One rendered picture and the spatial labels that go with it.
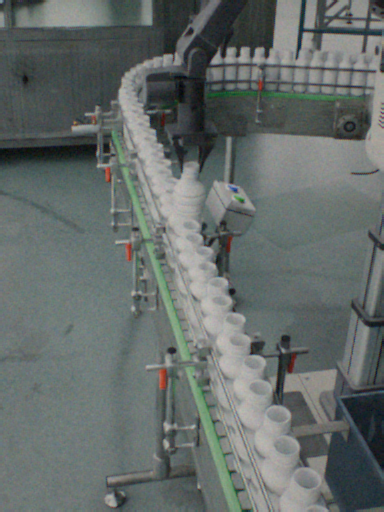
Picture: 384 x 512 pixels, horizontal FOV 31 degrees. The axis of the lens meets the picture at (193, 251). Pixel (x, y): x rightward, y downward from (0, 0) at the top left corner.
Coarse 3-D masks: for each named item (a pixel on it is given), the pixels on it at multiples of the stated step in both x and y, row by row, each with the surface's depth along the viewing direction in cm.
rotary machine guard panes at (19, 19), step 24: (0, 0) 412; (24, 0) 414; (48, 0) 417; (72, 0) 420; (96, 0) 423; (120, 0) 426; (144, 0) 429; (0, 24) 418; (24, 24) 421; (48, 24) 424; (72, 24) 427; (120, 24) 433; (144, 24) 436
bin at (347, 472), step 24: (336, 408) 134; (360, 408) 135; (312, 432) 127; (336, 432) 135; (360, 432) 139; (336, 456) 136; (360, 456) 125; (336, 480) 137; (360, 480) 125; (360, 504) 126
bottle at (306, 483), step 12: (300, 468) 89; (300, 480) 90; (312, 480) 89; (288, 492) 90; (300, 492) 87; (312, 492) 86; (288, 504) 89; (300, 504) 87; (312, 504) 87; (324, 504) 89
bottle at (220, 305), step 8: (216, 296) 123; (224, 296) 123; (216, 304) 124; (224, 304) 124; (216, 312) 122; (224, 312) 121; (208, 320) 123; (216, 320) 122; (208, 328) 123; (216, 328) 122; (208, 336) 123; (216, 336) 123; (208, 360) 126; (208, 368) 127
